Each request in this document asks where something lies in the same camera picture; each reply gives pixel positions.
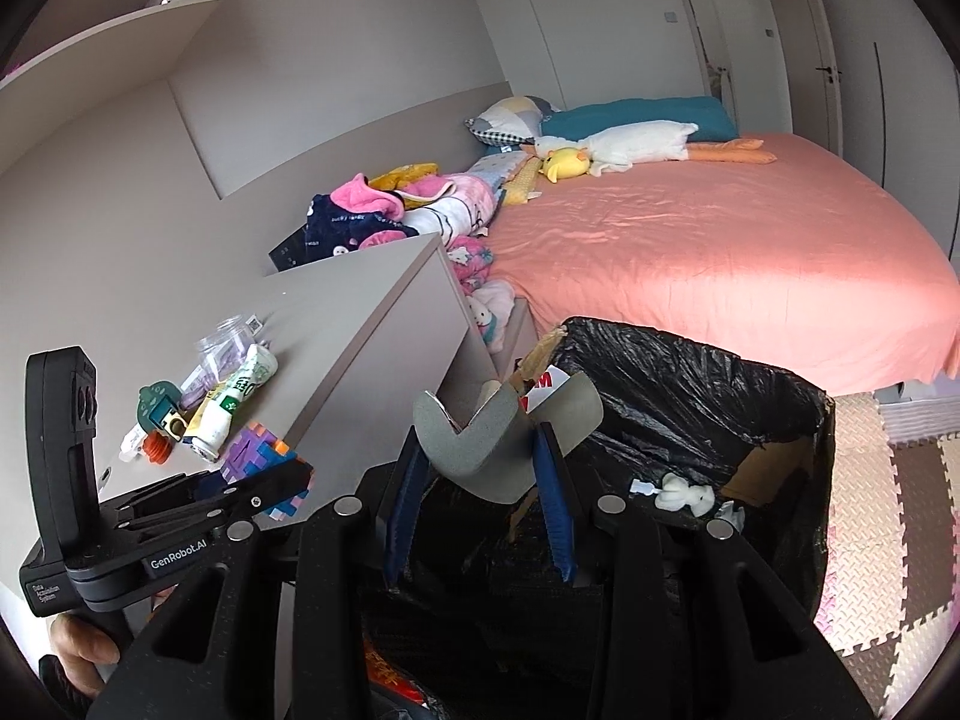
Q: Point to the cardboard box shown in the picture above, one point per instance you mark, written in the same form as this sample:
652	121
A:
776	469

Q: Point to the teal toy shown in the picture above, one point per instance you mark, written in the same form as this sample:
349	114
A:
157	401

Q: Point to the purple plastic bag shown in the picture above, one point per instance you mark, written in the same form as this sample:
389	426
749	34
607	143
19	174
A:
201	384

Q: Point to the orange bottle cap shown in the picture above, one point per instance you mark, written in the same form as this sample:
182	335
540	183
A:
157	450

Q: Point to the red printed wrapper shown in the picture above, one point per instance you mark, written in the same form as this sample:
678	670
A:
386	679

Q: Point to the beige wall shelf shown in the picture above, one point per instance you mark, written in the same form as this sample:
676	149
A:
97	22

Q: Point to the bed with pink sheet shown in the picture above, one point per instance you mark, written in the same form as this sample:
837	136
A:
712	255

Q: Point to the foam puzzle floor mat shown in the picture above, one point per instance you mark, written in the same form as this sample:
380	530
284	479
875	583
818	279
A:
892	525

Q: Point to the grey foam corner guard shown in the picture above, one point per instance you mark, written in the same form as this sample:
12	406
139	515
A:
487	457

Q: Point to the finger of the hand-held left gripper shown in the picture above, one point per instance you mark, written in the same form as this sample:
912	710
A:
255	491
169	493

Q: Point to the purple building block toy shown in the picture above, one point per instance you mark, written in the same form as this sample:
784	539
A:
255	454

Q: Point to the white wardrobe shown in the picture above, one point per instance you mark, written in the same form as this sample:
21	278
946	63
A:
900	90

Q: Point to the yellow textured plush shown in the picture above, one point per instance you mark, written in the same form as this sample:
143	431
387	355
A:
521	181

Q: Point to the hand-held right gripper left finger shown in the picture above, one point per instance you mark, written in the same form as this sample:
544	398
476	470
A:
401	510

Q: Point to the small white tube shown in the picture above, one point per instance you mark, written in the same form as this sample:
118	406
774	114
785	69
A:
133	444

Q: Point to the teal pillow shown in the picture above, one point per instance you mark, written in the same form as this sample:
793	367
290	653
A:
645	116

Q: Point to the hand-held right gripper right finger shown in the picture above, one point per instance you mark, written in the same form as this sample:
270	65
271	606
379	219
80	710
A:
556	510

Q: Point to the grey desk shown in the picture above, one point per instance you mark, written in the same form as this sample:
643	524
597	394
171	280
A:
352	315

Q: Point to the white goose plush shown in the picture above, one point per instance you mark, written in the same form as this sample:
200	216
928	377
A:
637	142

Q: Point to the clear plastic jar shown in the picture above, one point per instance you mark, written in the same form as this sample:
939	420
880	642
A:
225	337

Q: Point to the patchwork pillow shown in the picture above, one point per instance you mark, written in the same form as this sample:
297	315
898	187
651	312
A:
506	120

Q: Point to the yellow duck plush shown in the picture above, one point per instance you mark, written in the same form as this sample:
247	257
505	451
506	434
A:
564	163

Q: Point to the red white paper packaging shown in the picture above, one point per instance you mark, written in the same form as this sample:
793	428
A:
541	386

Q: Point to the white pink printed blanket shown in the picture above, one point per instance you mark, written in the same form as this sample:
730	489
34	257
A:
457	202

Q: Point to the white crumpled paper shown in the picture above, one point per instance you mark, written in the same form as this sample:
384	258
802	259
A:
682	495

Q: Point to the white door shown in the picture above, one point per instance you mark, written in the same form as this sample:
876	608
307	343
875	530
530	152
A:
739	15

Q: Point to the white green plastic bottle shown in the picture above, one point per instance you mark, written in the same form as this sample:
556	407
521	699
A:
240	390

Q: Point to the person's left hand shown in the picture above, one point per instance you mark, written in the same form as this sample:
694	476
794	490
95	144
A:
86	645

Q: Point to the yellow cloth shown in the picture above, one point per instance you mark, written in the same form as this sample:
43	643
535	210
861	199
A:
401	176

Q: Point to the navy pink hooded robe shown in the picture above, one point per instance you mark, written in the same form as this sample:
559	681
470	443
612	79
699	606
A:
345	229

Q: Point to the pink printed cloth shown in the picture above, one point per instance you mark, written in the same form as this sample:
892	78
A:
471	259

